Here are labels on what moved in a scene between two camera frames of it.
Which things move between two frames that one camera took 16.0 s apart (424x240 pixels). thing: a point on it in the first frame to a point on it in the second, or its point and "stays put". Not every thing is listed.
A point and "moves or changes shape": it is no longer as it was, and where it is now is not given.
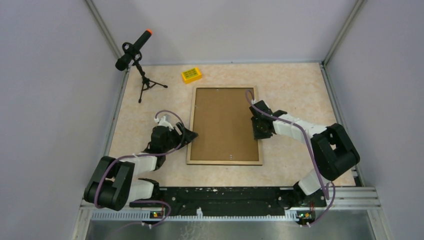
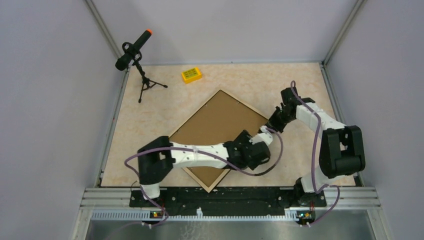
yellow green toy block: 191,75 stays put
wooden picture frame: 189,162 moves or changes shape
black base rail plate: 228,201 stays put
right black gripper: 257,135 to 272,123
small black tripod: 147,83 stays put
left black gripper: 174,131 to 243,139
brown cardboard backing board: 222,119 moves or changes shape
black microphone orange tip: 133,51 stays put
